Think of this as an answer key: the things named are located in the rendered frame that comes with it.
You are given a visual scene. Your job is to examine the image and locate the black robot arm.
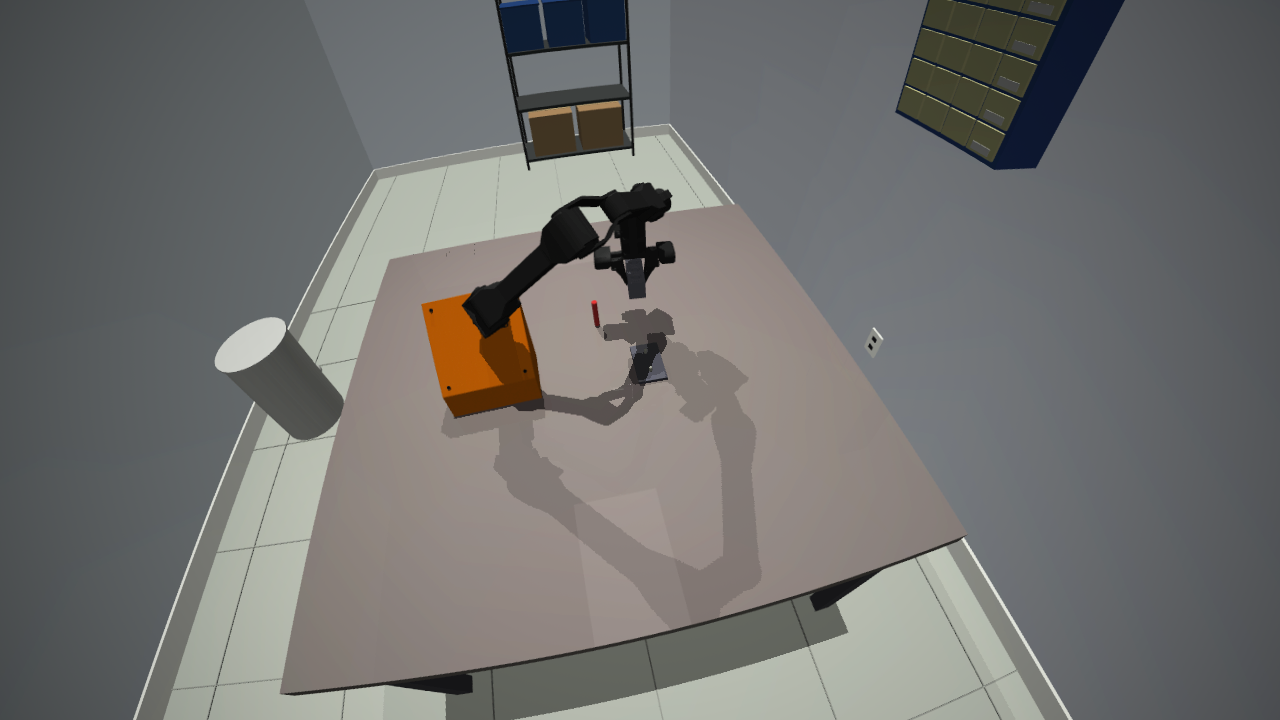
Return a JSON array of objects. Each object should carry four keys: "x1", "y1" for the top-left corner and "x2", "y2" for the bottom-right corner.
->
[{"x1": 462, "y1": 182, "x2": 672, "y2": 340}]

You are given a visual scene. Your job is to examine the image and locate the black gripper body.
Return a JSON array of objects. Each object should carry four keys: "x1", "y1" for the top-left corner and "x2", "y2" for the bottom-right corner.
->
[{"x1": 594, "y1": 227, "x2": 676, "y2": 270}]

